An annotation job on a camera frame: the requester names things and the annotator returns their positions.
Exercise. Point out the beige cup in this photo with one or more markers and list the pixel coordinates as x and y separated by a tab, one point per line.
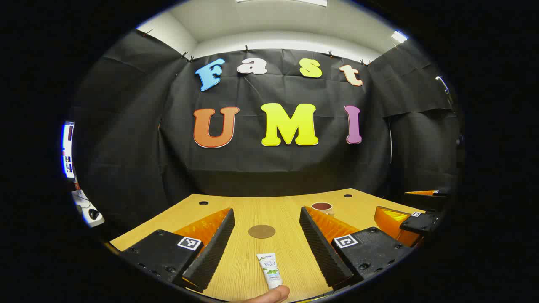
322	207

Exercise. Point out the white toothpaste tube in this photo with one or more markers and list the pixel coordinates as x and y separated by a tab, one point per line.
269	269

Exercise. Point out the small ceiling light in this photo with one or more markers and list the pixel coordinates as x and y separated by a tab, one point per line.
399	36

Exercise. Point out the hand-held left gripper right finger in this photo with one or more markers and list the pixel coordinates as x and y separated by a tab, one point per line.
322	252

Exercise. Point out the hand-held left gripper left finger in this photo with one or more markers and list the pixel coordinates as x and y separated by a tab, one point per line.
210	252

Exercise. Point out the round brown coaster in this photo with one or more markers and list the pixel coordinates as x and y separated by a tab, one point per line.
261	231

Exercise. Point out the white side table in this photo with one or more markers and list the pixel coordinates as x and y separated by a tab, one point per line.
82	210

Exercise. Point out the wooden desktop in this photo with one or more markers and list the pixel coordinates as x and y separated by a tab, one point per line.
244	269

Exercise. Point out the black computer mouse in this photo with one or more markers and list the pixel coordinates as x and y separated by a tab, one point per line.
94	214

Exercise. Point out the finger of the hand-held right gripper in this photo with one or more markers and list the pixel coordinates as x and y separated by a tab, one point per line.
421	223
429	201

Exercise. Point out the black backdrop cloth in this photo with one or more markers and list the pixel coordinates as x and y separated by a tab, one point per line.
273	168

